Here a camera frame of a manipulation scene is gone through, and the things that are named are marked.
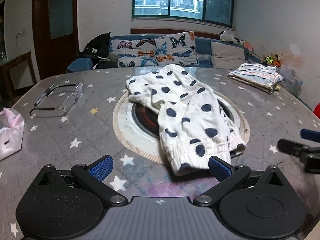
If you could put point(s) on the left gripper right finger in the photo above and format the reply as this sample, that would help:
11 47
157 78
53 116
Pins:
230 178

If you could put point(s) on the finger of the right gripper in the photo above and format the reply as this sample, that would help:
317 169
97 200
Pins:
310 135
293 148

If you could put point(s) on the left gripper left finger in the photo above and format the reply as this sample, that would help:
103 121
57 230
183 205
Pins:
91 177

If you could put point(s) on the white navy polka dot garment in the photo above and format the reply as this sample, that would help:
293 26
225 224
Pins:
192 125

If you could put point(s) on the red plastic stool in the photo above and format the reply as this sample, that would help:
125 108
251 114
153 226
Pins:
316 111

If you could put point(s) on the clear plastic box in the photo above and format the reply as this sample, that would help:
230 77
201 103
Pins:
291 82

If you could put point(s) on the round induction cooktop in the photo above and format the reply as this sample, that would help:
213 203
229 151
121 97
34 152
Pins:
143 139

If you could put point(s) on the folded striped cloth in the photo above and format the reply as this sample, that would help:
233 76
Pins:
264 78

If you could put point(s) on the orange green plush toy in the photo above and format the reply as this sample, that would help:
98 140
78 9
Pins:
271 60

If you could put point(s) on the pink white plastic bag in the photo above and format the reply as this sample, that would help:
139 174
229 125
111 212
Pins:
12 129

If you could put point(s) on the blue sofa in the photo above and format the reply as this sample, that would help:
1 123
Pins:
203 48

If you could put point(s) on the grey cushion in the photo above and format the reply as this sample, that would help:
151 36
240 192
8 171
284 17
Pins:
226 56

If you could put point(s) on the black bag on sofa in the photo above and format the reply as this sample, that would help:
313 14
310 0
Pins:
98 51

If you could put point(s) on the black white plush toy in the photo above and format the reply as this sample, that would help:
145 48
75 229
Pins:
226 37

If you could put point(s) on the butterfly print pillow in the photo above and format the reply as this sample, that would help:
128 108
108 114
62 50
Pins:
177 49

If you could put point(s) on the dark wooden door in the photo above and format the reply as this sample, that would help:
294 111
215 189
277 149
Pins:
55 35

